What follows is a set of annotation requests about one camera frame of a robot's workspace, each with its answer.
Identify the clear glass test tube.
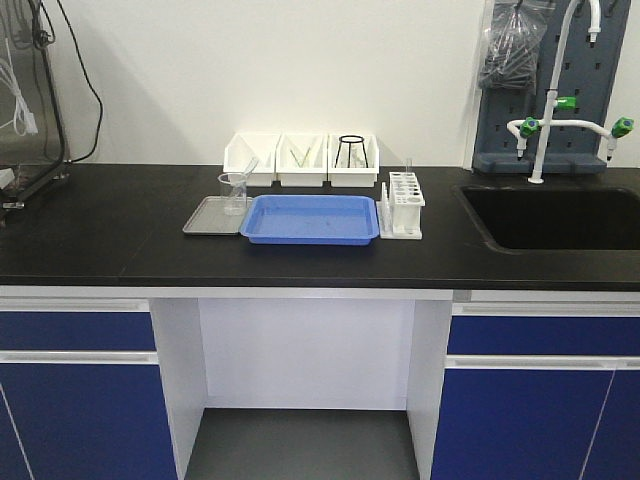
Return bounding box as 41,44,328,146
242,157,259,185

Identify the white test tube rack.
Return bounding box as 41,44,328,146
376,172,425,240

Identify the grey pegboard drying rack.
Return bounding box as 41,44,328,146
472,1,634,180

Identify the blue plastic tray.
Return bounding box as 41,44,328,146
240,195,380,246

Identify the yellow plastic dropper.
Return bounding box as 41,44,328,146
300,147,311,167

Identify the white middle storage bin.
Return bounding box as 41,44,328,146
275,133,328,187

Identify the white storage bin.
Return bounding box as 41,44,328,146
223,132,280,187
275,133,328,187
327,133,380,187

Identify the white right storage bin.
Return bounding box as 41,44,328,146
327,133,380,187

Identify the green plastic dropper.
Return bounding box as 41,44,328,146
290,150,304,168

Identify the clear glass beaker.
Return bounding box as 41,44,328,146
218,172,247,215

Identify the grey metal tray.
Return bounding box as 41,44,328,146
182,196,245,235

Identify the white left storage bin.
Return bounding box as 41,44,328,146
223,132,280,187

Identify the blue upper right drawer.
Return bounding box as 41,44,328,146
447,316,639,356

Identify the blue drawer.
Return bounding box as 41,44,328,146
1,311,156,351
447,316,639,356

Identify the black lab sink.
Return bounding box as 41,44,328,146
454,185,639,254

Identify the white gooseneck lab faucet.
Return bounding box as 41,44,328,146
506,0,634,184

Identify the blue lower right cabinet door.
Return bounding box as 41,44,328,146
431,369,639,479

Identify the blue cabinet door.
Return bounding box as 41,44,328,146
1,364,177,479
431,369,639,479

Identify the clear plastic bag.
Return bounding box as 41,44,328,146
478,1,555,91

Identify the blue lower left cabinet door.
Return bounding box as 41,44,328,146
1,364,177,479

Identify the blue upper left drawer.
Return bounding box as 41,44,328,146
1,311,156,351

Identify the black wire tripod stand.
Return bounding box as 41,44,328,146
334,135,369,168

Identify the black metal stand frame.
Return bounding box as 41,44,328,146
1,1,66,212

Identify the white coiled cable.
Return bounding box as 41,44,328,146
0,0,39,137

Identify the black hanging cable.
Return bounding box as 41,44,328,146
58,0,105,165

